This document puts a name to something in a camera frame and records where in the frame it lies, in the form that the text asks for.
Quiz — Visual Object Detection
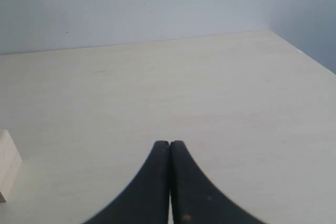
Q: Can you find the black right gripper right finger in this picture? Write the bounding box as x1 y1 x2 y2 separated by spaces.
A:
170 141 262 223

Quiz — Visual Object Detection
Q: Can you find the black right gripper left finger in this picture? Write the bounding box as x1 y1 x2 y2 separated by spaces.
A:
86 141 170 224

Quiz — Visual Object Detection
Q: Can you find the light wooden cube block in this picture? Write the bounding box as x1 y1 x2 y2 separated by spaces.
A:
1 130 23 203

